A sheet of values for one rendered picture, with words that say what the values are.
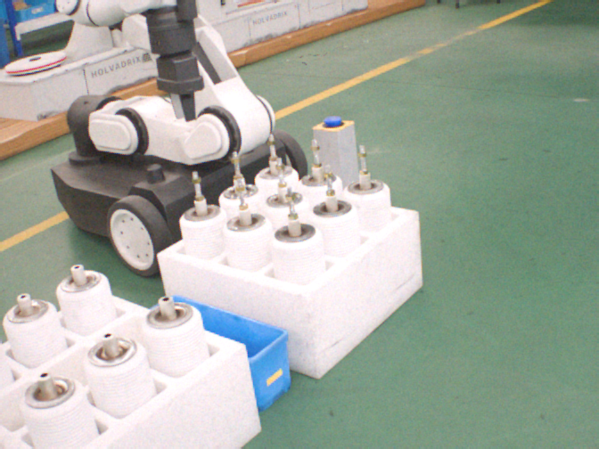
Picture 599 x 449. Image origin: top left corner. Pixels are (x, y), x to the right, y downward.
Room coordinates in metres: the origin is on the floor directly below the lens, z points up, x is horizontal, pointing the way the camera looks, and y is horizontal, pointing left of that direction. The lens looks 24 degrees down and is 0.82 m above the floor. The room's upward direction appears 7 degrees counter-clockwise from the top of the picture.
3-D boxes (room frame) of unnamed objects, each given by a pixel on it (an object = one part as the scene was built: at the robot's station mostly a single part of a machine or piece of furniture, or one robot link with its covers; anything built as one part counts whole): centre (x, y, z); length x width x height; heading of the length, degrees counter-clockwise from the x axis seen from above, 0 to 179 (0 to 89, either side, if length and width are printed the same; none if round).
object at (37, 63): (3.47, 1.14, 0.29); 0.30 x 0.30 x 0.06
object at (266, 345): (1.19, 0.19, 0.06); 0.30 x 0.11 x 0.12; 50
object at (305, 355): (1.42, 0.02, 0.09); 0.39 x 0.39 x 0.18; 50
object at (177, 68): (1.41, 0.19, 0.57); 0.13 x 0.10 x 0.12; 34
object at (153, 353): (1.01, 0.22, 0.16); 0.10 x 0.10 x 0.18
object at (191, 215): (1.40, 0.19, 0.25); 0.08 x 0.08 x 0.01
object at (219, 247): (1.40, 0.19, 0.16); 0.10 x 0.10 x 0.18
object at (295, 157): (2.09, 0.04, 0.10); 0.20 x 0.05 x 0.20; 49
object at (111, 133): (2.07, 0.42, 0.28); 0.21 x 0.20 x 0.13; 49
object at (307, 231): (1.25, 0.01, 0.25); 0.08 x 0.08 x 0.01
